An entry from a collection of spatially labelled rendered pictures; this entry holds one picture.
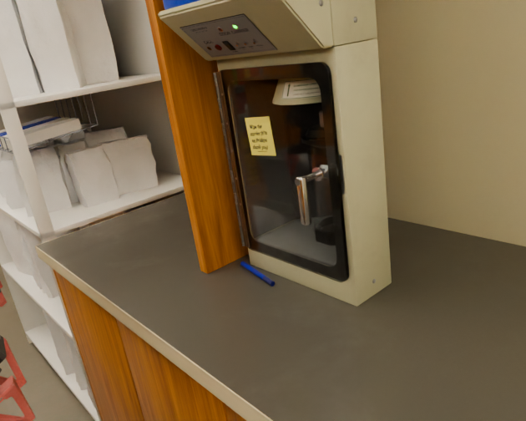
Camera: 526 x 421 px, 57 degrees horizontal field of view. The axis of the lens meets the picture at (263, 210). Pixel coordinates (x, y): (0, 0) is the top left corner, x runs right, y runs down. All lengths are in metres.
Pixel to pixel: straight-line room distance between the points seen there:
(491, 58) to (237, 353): 0.78
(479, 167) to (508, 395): 0.58
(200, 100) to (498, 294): 0.70
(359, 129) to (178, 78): 0.40
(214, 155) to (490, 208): 0.64
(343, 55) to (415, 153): 0.52
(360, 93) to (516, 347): 0.47
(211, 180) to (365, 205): 0.38
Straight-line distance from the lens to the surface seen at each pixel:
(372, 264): 0.95
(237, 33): 0.87
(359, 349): 0.84
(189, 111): 1.06
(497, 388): 0.79
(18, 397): 0.76
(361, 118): 0.86
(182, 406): 1.12
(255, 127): 0.96
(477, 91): 1.17
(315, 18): 0.78
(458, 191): 1.25
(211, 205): 1.11
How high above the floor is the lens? 1.44
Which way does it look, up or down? 20 degrees down
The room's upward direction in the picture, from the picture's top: 9 degrees counter-clockwise
